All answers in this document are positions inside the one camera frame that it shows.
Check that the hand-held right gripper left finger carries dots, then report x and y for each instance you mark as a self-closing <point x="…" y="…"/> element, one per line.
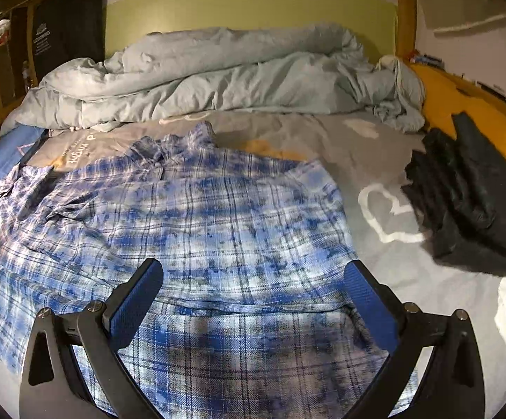
<point x="133" y="310"/>

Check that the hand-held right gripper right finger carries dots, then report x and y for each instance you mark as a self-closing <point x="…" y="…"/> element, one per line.
<point x="370" y="305"/>

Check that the blue plaid shirt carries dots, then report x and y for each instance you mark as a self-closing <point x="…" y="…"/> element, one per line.
<point x="213" y="227"/>

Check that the grey printed bed sheet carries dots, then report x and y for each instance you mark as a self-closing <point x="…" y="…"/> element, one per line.
<point x="357" y="161"/>

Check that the black jacket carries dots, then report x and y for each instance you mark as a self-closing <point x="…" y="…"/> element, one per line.
<point x="466" y="192"/>

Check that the yellow pillow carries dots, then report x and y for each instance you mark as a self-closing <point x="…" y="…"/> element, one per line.
<point x="475" y="104"/>

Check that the grey duvet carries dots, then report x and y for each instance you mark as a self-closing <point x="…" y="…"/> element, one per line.
<point x="235" y="78"/>

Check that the black bag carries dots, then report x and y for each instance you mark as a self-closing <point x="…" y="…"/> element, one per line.
<point x="69" y="30"/>

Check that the wooden bed frame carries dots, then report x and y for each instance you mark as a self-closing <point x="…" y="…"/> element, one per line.
<point x="405" y="13"/>

